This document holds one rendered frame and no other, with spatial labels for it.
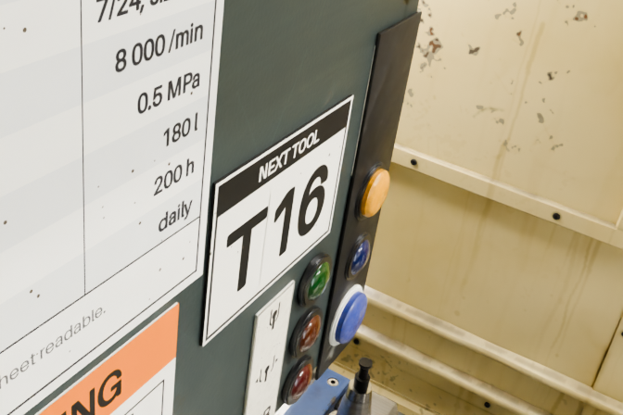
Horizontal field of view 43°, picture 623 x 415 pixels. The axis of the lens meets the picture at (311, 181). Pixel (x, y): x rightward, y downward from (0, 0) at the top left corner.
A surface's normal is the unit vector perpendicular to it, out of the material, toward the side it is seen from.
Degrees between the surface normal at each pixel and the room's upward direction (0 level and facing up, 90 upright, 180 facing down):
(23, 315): 90
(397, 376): 90
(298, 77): 90
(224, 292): 90
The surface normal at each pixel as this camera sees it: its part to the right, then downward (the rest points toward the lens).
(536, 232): -0.50, 0.39
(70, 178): 0.86, 0.35
